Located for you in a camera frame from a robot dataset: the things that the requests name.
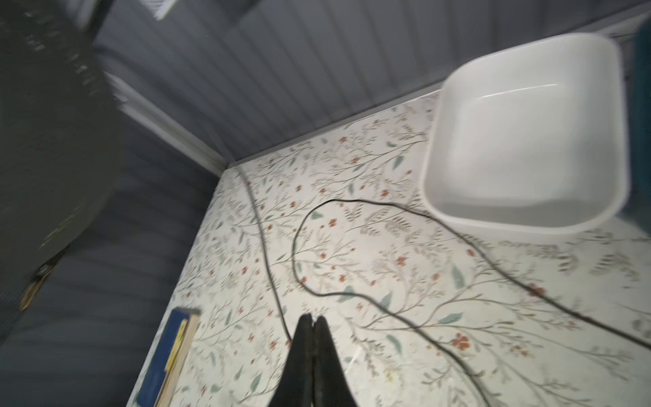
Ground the floral table mat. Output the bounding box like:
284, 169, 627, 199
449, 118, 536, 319
124, 19, 651, 407

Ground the teal plastic bin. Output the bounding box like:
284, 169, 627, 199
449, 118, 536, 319
629, 18, 650, 233

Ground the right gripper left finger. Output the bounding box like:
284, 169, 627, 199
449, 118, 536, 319
269, 314, 315, 407

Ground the white plastic bin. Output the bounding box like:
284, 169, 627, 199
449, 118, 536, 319
420, 33, 630, 243

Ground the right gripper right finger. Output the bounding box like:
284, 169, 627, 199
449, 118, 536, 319
313, 316, 358, 407

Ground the grey perforated cable spool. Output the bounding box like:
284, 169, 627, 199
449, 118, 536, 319
1, 1, 124, 337

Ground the blue book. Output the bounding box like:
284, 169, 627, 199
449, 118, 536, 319
136, 308, 201, 407

